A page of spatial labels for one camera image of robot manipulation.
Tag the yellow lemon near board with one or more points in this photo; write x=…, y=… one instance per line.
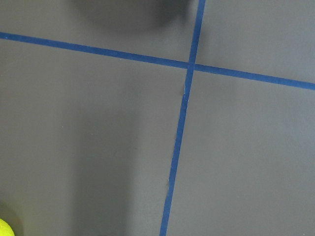
x=5, y=229

